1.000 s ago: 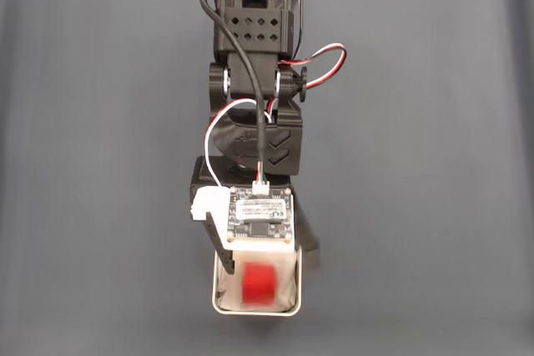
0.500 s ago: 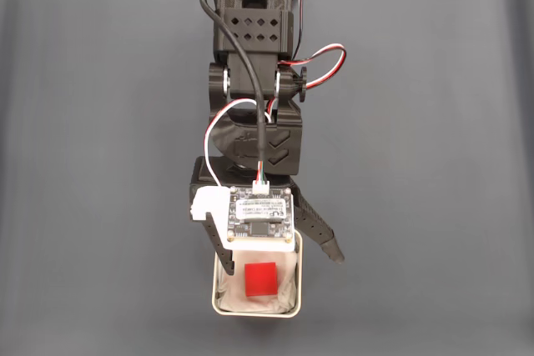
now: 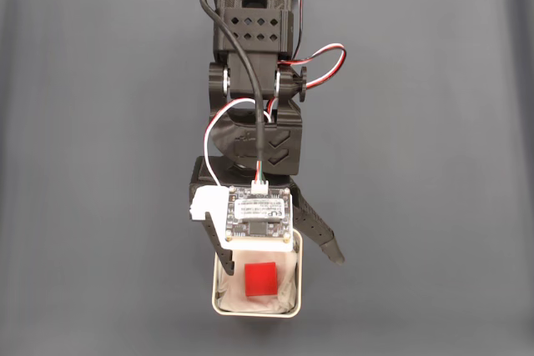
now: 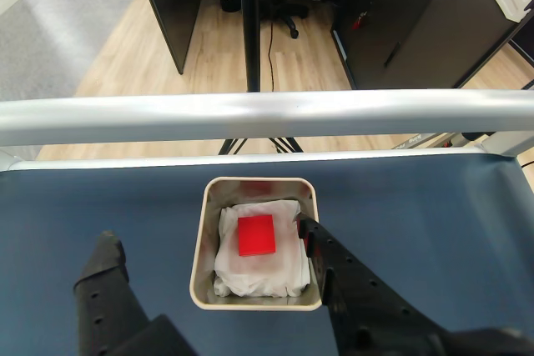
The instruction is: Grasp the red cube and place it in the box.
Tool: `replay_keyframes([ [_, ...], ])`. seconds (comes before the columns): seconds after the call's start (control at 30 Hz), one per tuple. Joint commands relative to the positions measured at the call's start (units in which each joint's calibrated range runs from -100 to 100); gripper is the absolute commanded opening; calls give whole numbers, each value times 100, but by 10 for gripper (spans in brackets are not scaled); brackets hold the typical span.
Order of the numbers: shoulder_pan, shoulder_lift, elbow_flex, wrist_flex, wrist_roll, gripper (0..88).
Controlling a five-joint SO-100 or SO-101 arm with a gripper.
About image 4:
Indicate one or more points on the white tissue paper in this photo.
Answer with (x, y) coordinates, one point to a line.
(250, 272)

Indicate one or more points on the red cube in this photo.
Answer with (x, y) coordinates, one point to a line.
(256, 235)

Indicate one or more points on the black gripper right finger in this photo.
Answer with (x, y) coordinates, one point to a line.
(359, 302)

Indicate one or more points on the black tripod legs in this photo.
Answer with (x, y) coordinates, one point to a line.
(228, 146)

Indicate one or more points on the black office chair base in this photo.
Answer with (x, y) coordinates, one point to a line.
(288, 10)

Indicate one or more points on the dark blue-grey mat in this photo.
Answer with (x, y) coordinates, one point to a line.
(417, 214)

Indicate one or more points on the silver table edge frame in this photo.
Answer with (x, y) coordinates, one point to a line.
(167, 161)

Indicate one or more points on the black metal pole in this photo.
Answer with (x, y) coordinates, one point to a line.
(250, 39)

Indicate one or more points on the black cabinet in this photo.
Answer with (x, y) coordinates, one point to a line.
(396, 6)

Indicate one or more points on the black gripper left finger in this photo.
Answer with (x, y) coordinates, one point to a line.
(104, 302)

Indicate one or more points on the silver metal guard rail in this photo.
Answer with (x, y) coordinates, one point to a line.
(208, 116)

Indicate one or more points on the black desk panel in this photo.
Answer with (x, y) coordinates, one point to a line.
(175, 6)

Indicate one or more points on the red key tag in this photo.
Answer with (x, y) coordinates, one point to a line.
(359, 22)

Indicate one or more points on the square metal box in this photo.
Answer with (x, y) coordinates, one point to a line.
(200, 247)

